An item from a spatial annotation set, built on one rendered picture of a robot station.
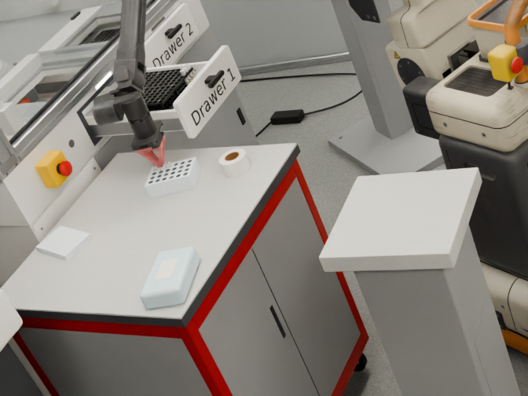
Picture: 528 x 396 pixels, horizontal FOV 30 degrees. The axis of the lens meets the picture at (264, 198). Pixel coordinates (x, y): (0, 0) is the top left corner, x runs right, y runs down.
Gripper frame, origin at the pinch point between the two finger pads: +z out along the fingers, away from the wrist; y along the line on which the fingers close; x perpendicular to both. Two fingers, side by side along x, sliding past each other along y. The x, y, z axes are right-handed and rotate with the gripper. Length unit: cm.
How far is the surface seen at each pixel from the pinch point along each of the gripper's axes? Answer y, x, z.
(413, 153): -101, 49, 75
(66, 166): 2.1, -22.9, -6.5
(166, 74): -33.1, -1.4, -8.7
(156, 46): -54, -9, -9
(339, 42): -199, 19, 69
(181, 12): -70, -3, -11
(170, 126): -10.5, 2.5, -3.9
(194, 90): -14.2, 11.0, -10.5
